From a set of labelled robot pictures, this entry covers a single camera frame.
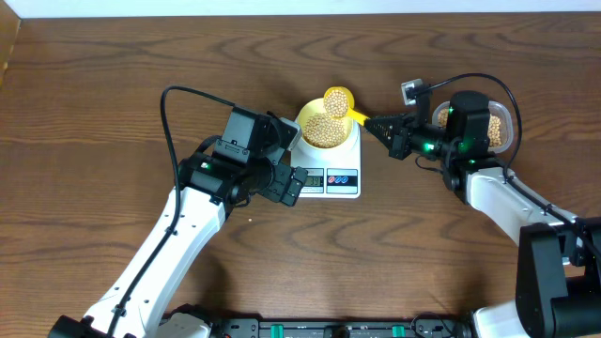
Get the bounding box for yellow measuring scoop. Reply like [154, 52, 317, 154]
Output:
[323, 86, 368, 126]

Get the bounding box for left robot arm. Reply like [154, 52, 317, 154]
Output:
[49, 107, 307, 337]

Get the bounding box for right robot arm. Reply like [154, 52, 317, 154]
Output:
[363, 91, 600, 337]

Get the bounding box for white digital kitchen scale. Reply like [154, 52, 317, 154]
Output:
[291, 119, 362, 199]

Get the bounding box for soybeans in bowl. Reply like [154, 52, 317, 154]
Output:
[303, 114, 347, 148]

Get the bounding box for pale yellow bowl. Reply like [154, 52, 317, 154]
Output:
[296, 99, 354, 147]

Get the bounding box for soybeans pile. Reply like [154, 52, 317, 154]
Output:
[437, 108, 503, 147]

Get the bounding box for clear plastic container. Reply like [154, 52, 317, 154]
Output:
[432, 100, 514, 154]

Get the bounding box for cardboard box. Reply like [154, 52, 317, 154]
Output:
[0, 0, 22, 83]

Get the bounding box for right black cable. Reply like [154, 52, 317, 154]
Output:
[420, 72, 601, 264]

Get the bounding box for black cable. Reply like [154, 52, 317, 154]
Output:
[420, 72, 601, 264]
[105, 84, 236, 338]

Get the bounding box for left black cable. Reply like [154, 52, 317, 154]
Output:
[105, 84, 236, 338]

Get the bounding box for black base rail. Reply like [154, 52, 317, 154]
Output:
[159, 304, 470, 338]

